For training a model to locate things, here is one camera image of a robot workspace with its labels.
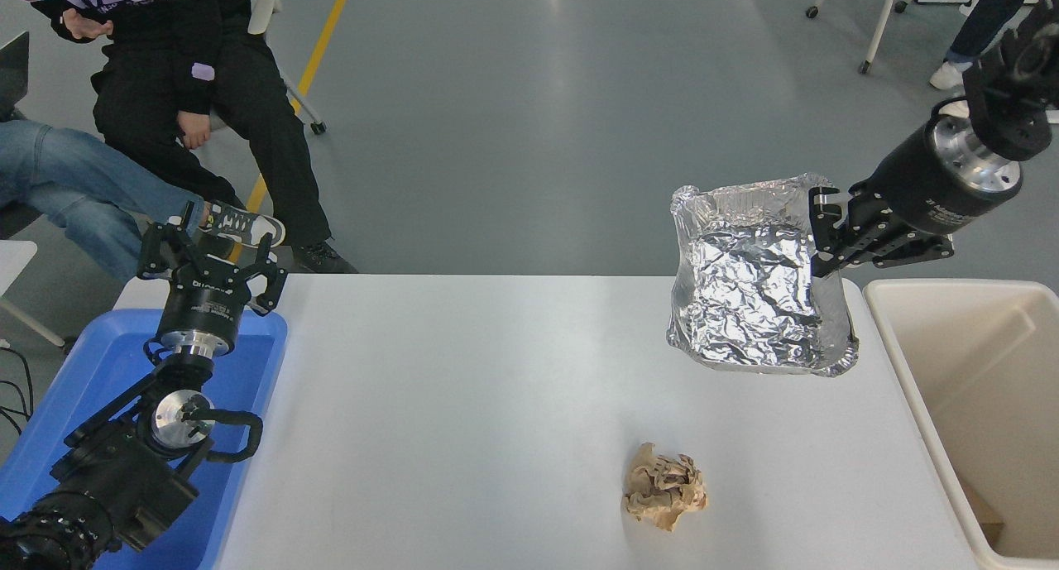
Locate seated person in jeans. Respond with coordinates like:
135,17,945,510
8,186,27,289
0,119,286,283

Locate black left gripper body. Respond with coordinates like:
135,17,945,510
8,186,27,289
157,274,251,339

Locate seated person's right hand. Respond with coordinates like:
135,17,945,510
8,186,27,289
62,9,113,43

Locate crumpled tan paper ball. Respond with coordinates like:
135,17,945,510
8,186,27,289
621,442,709,533

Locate blue plastic tray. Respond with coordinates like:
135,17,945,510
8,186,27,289
0,308,289,570

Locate seated person in black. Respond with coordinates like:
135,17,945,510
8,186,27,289
4,0,358,275

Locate black cables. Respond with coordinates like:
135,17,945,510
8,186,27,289
0,345,36,438

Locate foil tray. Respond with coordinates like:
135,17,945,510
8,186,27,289
666,173,860,378

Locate seated person's left hand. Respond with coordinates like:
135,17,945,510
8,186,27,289
178,111,213,151

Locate large pale bin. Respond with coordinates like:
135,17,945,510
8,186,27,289
862,278,1059,570

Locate white side table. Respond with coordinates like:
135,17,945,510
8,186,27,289
0,239,67,349

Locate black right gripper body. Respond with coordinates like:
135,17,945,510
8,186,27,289
856,120,1010,238

